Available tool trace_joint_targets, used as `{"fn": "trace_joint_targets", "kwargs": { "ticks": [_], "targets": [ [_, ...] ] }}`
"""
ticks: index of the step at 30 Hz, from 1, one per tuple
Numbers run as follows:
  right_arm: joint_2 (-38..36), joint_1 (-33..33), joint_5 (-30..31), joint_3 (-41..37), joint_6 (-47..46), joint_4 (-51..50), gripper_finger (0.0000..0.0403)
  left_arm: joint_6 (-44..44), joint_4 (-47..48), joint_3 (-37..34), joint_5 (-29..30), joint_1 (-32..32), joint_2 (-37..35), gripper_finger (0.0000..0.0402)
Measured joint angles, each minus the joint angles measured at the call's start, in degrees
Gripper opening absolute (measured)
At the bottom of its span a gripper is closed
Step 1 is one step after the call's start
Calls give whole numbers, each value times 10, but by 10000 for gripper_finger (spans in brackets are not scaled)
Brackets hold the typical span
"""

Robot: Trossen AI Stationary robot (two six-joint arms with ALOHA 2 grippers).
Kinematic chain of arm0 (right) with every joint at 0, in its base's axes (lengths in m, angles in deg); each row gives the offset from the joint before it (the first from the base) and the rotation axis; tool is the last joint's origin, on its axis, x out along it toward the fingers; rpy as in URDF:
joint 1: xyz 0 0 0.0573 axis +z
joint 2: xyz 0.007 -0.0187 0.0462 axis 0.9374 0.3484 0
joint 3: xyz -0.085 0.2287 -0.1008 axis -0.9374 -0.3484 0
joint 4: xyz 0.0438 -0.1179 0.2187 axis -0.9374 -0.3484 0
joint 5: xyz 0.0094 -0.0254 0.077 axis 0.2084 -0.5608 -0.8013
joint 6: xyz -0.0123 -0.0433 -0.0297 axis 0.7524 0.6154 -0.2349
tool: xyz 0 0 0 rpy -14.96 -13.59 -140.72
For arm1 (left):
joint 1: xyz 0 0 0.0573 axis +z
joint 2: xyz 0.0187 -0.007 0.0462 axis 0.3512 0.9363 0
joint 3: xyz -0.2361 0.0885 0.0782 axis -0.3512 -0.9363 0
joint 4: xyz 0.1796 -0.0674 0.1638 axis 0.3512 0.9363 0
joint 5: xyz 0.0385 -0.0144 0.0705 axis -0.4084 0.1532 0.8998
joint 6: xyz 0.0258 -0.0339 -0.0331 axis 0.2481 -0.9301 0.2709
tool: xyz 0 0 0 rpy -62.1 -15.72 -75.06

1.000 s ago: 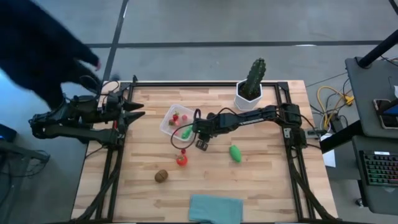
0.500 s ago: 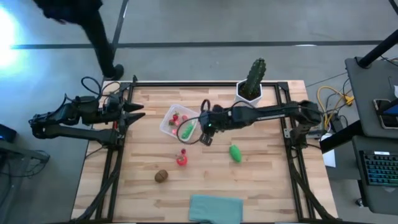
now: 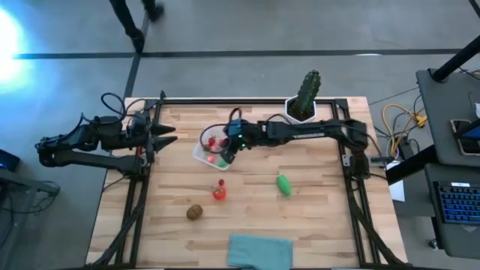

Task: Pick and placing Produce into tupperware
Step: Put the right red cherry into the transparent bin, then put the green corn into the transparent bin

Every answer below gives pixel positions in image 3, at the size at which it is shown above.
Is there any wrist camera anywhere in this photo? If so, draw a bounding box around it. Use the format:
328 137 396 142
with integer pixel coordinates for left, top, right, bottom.
129 111 151 131
227 119 244 138

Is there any person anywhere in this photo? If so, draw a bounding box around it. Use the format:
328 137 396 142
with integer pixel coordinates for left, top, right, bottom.
108 0 166 53

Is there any green toy pea pod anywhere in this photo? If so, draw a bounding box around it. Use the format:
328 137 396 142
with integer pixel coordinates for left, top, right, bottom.
276 174 293 197

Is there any white plant pot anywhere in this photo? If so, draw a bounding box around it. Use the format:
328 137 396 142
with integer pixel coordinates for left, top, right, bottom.
284 95 318 124

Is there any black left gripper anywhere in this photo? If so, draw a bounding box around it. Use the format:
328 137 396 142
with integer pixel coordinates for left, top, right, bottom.
129 119 179 164

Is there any white paper sheet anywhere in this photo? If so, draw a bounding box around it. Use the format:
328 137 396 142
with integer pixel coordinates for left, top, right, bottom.
388 160 407 203

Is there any grey side desk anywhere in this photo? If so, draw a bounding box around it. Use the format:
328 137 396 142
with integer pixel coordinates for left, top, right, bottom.
385 67 480 260

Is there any green cactus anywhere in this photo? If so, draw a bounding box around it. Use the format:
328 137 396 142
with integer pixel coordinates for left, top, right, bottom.
290 69 323 119

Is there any blue backlit keyboard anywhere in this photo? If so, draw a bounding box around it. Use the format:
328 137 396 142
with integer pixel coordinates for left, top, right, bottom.
433 181 480 226

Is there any smartphone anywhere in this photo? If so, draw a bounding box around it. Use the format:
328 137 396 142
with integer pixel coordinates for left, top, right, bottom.
449 118 480 157

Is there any black aluminium table frame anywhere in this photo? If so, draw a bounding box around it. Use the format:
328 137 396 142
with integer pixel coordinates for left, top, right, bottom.
85 89 410 270

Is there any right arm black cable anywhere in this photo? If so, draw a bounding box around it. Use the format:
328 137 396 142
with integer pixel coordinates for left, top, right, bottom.
198 107 245 155

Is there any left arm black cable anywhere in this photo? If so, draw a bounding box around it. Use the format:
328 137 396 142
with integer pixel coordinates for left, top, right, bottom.
76 91 158 125

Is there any clear plastic tupperware container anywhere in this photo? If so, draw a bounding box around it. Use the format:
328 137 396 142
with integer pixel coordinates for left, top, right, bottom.
192 125 236 172

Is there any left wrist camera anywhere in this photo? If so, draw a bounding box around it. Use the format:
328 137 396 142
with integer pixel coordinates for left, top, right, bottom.
129 111 151 131

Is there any black pole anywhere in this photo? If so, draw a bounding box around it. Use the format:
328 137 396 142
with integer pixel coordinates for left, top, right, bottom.
430 35 480 83

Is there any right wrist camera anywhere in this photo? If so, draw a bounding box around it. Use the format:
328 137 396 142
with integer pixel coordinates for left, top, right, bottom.
227 119 244 138

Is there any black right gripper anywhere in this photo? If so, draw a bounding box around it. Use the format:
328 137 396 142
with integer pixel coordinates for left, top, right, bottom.
220 120 268 165

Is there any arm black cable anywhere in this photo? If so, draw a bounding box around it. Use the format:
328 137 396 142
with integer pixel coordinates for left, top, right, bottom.
198 107 245 155
76 91 158 125

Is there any teal cloth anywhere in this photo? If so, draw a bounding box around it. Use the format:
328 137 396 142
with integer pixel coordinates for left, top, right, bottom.
226 234 294 270

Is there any yellow cable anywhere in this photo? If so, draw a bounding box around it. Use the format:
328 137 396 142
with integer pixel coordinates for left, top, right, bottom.
381 103 428 158

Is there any brown toy potato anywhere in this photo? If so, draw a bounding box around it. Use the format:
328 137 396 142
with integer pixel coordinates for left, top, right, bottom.
186 203 204 221

